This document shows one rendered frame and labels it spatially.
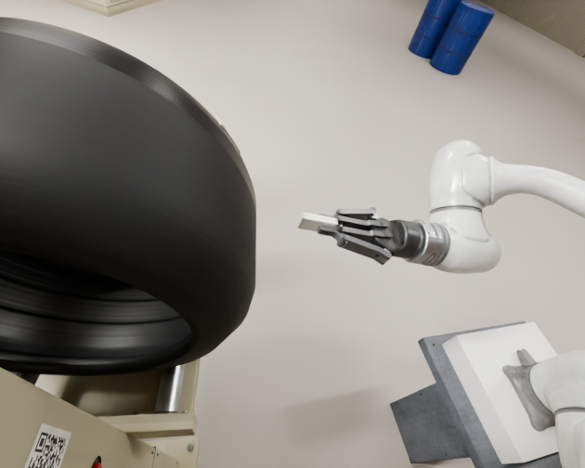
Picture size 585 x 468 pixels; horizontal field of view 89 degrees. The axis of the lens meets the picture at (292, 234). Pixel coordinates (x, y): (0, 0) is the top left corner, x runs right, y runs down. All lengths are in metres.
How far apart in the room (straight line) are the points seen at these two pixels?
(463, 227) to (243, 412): 1.30
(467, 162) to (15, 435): 0.76
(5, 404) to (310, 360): 1.51
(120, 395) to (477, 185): 0.90
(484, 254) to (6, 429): 0.72
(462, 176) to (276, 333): 1.33
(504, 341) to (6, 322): 1.39
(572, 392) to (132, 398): 1.09
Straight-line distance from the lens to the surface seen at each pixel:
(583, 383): 1.13
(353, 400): 1.77
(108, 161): 0.32
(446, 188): 0.71
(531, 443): 1.24
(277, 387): 1.68
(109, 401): 0.87
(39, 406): 0.40
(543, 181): 0.74
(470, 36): 6.16
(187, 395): 0.78
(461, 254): 0.67
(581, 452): 1.07
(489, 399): 1.20
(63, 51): 0.44
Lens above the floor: 1.63
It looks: 49 degrees down
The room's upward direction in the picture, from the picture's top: 17 degrees clockwise
